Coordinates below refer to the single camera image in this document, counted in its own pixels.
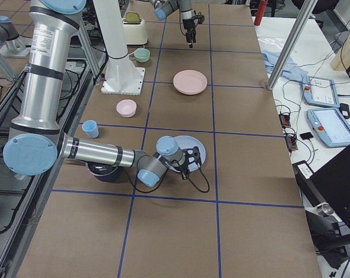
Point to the white camera stand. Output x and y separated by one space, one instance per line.
121 75

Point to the small black device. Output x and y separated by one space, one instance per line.
306 136

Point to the cream toaster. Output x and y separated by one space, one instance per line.
135 30

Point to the orange black electronics module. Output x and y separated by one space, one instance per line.
284 120

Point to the red bottle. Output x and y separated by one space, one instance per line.
260 12

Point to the lower teach pendant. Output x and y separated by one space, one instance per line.
330 126

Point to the light blue cup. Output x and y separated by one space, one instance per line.
90 128

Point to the pink plate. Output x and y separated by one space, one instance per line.
190 82

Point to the upper teach pendant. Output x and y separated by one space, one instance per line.
319 92

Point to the green bowl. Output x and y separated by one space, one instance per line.
142 55

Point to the aluminium frame post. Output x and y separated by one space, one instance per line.
292 39

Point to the pink bowl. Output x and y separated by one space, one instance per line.
126 108

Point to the black laptop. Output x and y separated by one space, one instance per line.
330 183

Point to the dark blue lidded pot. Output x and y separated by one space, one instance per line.
104 172

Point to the teach pendant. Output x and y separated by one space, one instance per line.
330 126
319 92

